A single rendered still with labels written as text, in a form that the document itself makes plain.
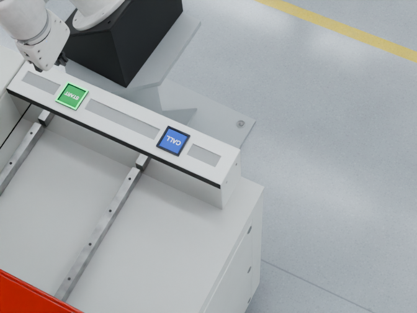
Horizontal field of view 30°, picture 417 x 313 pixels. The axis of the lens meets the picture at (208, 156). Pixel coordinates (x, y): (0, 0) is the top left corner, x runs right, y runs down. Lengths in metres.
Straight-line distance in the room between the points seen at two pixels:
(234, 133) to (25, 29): 1.44
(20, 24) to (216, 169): 0.52
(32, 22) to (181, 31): 0.65
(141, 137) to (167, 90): 1.17
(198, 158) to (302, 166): 1.09
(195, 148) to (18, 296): 1.04
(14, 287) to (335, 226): 2.03
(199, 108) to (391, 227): 0.79
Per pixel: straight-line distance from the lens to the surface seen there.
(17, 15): 1.41
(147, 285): 1.73
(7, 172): 1.86
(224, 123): 2.78
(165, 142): 1.69
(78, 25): 1.86
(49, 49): 1.56
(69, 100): 1.78
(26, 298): 0.70
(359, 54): 2.98
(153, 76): 1.95
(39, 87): 1.82
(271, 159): 2.73
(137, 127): 1.73
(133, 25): 1.82
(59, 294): 1.72
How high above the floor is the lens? 2.46
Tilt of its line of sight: 64 degrees down
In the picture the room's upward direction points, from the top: 6 degrees counter-clockwise
